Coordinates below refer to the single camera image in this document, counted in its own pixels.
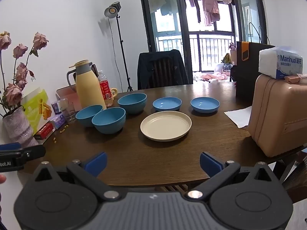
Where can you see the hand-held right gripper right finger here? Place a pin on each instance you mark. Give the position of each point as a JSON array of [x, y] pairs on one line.
[[208, 163]]

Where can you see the cream plate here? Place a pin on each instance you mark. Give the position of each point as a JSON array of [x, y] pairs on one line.
[[166, 125]]

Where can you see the black framed glass door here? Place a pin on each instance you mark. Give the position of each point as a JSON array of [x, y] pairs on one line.
[[179, 36]]

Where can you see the white tissue pack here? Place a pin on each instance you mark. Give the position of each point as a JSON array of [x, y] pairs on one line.
[[275, 62]]

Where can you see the pink cloth pile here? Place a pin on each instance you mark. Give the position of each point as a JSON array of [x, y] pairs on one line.
[[213, 76]]

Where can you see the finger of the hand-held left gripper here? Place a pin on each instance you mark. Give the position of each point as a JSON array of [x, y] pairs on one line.
[[9, 147], [28, 153]]

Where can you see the grey-purple hanging garment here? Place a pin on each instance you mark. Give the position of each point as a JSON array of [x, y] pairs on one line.
[[191, 2]]

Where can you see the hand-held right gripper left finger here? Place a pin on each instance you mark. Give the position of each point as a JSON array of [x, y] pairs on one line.
[[98, 163]]

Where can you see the fuzzy purple vase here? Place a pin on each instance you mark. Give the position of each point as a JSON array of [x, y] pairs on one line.
[[19, 127]]

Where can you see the chair with dark jacket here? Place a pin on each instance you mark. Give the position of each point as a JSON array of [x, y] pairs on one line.
[[178, 69]]

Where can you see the person's left hand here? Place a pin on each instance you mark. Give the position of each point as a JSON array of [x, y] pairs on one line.
[[2, 179]]

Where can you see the dark flat object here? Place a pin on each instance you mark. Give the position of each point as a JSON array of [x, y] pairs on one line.
[[95, 70]]

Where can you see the green snack box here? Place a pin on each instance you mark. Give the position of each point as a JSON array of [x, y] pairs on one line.
[[33, 110]]

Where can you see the tan suitcase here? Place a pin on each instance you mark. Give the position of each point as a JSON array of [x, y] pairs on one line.
[[278, 115]]

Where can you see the white paper napkin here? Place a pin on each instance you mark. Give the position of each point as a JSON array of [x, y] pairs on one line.
[[237, 117]]

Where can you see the colourful pile of bags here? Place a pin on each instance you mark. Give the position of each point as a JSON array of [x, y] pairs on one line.
[[226, 61]]

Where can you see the scattered yellow corn kernels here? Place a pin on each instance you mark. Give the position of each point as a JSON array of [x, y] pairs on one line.
[[62, 131]]

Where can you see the shallow blue plate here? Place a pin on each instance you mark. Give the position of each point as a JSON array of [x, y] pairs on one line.
[[167, 104], [205, 105]]

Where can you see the black backpack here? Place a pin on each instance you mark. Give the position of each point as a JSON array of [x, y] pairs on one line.
[[233, 73]]

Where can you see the pink hanging jacket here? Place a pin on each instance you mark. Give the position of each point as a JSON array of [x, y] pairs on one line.
[[211, 7]]

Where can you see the beige cardboard box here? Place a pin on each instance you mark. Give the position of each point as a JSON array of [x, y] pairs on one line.
[[233, 57]]

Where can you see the balcony railing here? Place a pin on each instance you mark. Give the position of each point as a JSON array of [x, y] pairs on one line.
[[198, 52]]

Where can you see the black paper bag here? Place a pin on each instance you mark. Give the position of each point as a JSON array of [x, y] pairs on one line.
[[249, 76]]

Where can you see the studio light on stand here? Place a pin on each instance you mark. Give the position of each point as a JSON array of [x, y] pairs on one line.
[[110, 10]]

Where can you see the deep blue bowl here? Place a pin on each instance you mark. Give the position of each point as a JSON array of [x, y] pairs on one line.
[[132, 103], [109, 121], [86, 117]]

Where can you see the dark wooden chair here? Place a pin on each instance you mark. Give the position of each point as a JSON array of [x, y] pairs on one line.
[[296, 177], [159, 74]]

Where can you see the pink cardboard box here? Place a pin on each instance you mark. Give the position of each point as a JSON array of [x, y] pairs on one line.
[[68, 94]]

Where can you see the yellow mug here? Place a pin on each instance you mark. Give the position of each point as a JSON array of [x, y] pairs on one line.
[[115, 91]]

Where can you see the red box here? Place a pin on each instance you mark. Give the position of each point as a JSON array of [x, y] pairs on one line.
[[43, 131]]

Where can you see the yellow thermos jug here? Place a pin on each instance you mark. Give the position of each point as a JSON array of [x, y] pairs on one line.
[[90, 91]]

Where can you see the purple tissue pack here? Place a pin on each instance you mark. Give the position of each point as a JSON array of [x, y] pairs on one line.
[[57, 121], [57, 107]]

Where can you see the dark hanging garment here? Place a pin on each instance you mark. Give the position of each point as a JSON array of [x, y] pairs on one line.
[[197, 7]]

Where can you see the clear glass cup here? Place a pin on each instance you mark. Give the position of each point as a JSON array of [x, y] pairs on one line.
[[68, 112]]

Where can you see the red label water bottle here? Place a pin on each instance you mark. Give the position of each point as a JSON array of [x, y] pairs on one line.
[[106, 88]]

